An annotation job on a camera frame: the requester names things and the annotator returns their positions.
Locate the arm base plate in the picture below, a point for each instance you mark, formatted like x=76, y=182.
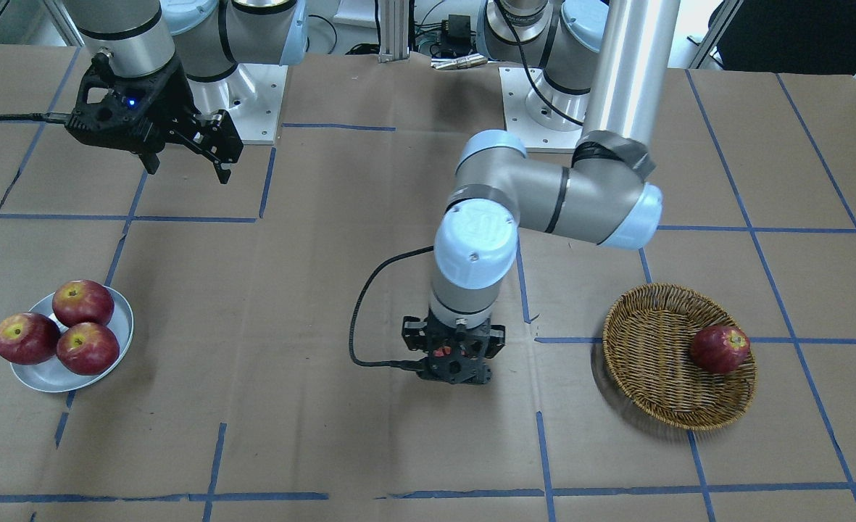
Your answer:
x=531, y=120
x=252, y=95

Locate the wicker basket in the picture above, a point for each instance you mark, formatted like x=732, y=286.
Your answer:
x=646, y=343

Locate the red apple on plate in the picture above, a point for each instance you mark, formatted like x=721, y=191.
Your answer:
x=83, y=301
x=28, y=338
x=88, y=349

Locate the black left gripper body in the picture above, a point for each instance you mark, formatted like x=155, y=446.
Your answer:
x=414, y=335

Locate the black power adapter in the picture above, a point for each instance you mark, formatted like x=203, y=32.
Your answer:
x=457, y=28

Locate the red apple on plate back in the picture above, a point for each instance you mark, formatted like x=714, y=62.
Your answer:
x=83, y=301

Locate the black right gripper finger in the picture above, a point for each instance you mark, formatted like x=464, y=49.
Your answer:
x=214, y=137
x=150, y=162

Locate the red apple on plate front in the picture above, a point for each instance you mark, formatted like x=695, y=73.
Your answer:
x=88, y=349

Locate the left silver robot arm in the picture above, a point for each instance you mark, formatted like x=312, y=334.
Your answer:
x=602, y=71

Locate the aluminium frame post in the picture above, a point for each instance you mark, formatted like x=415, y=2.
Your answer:
x=393, y=27

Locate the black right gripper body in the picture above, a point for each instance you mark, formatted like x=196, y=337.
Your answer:
x=164, y=104

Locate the dark red apple in basket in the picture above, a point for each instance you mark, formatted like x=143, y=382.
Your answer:
x=719, y=349

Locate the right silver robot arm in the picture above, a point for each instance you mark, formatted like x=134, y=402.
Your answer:
x=210, y=37

